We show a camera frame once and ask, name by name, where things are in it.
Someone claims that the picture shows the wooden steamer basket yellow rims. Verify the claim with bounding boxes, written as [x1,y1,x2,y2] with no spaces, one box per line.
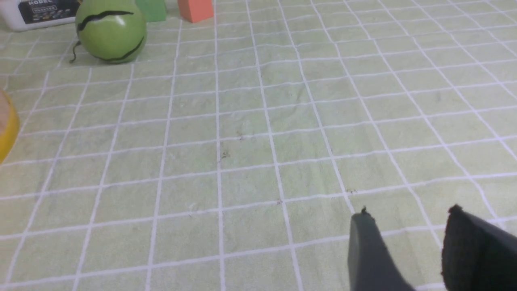
[0,90,20,163]

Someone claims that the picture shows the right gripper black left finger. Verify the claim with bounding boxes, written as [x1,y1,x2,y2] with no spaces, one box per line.
[348,207,414,291]

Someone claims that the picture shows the orange wooden block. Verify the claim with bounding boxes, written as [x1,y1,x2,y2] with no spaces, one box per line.
[177,0,214,23]

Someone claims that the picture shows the green checked tablecloth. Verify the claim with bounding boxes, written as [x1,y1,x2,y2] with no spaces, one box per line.
[1,0,517,291]

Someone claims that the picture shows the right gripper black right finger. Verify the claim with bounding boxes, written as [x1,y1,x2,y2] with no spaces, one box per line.
[441,205,517,291]

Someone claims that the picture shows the green striped toy melon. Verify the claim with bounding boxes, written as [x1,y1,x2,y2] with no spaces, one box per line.
[69,0,147,64]

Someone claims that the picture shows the green wooden block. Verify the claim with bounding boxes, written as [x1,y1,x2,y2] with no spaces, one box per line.
[135,0,167,23]

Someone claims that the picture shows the white labelled container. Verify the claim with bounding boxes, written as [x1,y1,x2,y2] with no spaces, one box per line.
[0,0,81,32]

